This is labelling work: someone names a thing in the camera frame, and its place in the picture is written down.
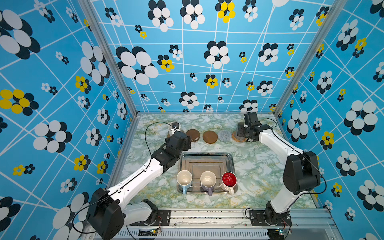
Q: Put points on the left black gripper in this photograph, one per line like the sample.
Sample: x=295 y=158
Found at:
x=187 y=144

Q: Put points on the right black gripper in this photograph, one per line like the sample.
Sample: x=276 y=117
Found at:
x=240 y=131

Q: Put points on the woven rattan coaster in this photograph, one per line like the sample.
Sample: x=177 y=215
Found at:
x=237 y=138

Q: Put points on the round brown coaster front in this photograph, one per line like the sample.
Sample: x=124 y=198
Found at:
x=193 y=134

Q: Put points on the round brown coaster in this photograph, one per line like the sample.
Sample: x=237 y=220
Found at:
x=193 y=134
x=210 y=137

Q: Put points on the grey silicone round coaster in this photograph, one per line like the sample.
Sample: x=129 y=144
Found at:
x=224 y=135

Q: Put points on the white mug blue handle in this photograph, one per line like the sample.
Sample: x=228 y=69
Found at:
x=184 y=180

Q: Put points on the white mug purple handle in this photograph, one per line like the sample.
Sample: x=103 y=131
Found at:
x=208 y=181

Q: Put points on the red interior white mug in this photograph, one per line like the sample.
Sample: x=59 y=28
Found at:
x=229 y=181

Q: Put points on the white speckled mug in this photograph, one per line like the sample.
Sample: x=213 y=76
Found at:
x=172 y=129

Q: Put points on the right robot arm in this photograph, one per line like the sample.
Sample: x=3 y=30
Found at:
x=301 y=172

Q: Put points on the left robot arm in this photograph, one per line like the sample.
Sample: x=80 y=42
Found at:
x=109 y=210

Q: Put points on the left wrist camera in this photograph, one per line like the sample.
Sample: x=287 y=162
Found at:
x=177 y=124

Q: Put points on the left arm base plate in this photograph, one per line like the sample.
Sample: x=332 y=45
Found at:
x=162 y=219

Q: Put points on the aluminium front frame rail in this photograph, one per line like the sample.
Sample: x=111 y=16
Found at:
x=232 y=224

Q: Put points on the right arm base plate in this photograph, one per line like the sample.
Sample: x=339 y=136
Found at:
x=266 y=218

